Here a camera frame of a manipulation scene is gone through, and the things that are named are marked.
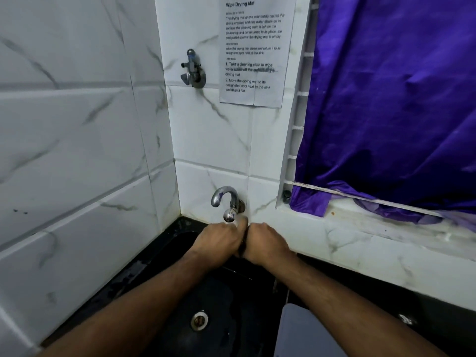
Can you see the person's left hand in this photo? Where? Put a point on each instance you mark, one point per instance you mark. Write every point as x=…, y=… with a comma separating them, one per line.
x=214, y=243

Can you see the person's right hand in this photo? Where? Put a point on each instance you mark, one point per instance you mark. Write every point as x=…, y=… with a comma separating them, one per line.
x=266, y=244

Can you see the person's left thumb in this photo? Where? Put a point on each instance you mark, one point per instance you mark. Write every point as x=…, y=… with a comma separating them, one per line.
x=243, y=226

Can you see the person's left forearm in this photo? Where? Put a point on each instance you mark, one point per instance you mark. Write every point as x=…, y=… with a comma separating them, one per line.
x=141, y=308

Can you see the person's right forearm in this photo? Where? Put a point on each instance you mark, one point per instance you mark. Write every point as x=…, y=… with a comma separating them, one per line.
x=342, y=312

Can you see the chrome curved faucet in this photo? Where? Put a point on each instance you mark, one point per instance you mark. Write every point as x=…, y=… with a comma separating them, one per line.
x=223, y=193

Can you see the small black knob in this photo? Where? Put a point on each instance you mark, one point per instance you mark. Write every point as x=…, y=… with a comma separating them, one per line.
x=286, y=197

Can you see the black sink basin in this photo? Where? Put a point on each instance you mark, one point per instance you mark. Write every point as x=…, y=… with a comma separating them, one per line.
x=227, y=304

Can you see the metal sink drain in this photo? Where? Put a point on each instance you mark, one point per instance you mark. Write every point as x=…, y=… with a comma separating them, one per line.
x=199, y=320

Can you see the grey drying mat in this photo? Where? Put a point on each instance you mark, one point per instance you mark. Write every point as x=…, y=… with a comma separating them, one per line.
x=305, y=336

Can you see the white printed paper sheet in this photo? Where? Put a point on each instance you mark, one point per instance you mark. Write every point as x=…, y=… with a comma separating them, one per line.
x=256, y=51

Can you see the purple curtain sheet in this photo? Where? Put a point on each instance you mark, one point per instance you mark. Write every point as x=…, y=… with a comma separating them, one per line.
x=390, y=100

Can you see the white window frame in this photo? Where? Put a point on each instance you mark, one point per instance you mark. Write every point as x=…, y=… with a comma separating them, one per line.
x=297, y=126

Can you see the metal wall valve tap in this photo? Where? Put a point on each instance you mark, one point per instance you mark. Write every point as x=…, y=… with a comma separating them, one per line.
x=193, y=72

